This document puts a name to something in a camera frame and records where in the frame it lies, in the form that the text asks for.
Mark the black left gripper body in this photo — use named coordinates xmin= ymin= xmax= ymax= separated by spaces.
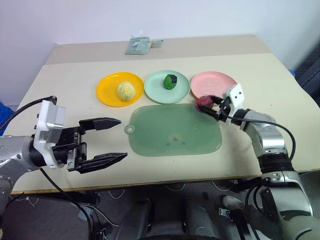
xmin=51 ymin=125 xmax=89 ymax=173

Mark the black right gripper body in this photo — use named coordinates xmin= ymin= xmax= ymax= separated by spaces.
xmin=216 ymin=97 xmax=235 ymax=123

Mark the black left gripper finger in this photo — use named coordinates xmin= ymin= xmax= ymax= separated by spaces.
xmin=78 ymin=116 xmax=123 ymax=133
xmin=78 ymin=152 xmax=129 ymax=175

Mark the dark red round item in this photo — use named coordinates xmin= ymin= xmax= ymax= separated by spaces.
xmin=195 ymin=95 xmax=216 ymax=112

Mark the pink plate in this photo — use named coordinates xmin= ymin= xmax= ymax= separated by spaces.
xmin=190 ymin=71 xmax=239 ymax=100

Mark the yellow plate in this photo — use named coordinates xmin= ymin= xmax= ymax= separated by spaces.
xmin=96 ymin=71 xmax=145 ymax=108

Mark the pale yellow round item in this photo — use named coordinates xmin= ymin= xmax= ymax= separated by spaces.
xmin=116 ymin=80 xmax=137 ymax=102

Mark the dark green round item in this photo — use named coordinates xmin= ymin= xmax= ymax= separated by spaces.
xmin=163 ymin=73 xmax=178 ymax=90

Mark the pale green plate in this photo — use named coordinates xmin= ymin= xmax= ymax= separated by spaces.
xmin=144 ymin=69 xmax=190 ymax=105

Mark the translucent green cutting mat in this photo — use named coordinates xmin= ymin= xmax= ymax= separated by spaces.
xmin=124 ymin=103 xmax=223 ymax=158

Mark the blue fabric object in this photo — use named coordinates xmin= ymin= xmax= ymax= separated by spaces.
xmin=0 ymin=99 xmax=17 ymax=122

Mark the folded pale green cloth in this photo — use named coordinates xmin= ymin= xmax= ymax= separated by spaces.
xmin=124 ymin=35 xmax=165 ymax=56

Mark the white plug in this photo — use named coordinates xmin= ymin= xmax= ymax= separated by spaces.
xmin=221 ymin=195 xmax=244 ymax=210

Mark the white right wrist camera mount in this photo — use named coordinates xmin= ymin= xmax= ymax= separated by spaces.
xmin=223 ymin=84 xmax=245 ymax=124

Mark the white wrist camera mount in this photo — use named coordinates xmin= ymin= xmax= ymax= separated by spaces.
xmin=223 ymin=84 xmax=245 ymax=124
xmin=33 ymin=99 xmax=67 ymax=169

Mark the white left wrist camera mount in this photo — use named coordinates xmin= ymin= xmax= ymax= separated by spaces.
xmin=33 ymin=99 xmax=67 ymax=169

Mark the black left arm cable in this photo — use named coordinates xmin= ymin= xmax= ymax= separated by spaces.
xmin=0 ymin=95 xmax=59 ymax=132

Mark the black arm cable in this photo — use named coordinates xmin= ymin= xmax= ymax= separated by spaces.
xmin=0 ymin=95 xmax=59 ymax=132
xmin=224 ymin=116 xmax=297 ymax=162

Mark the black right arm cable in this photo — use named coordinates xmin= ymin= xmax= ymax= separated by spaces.
xmin=224 ymin=116 xmax=297 ymax=162

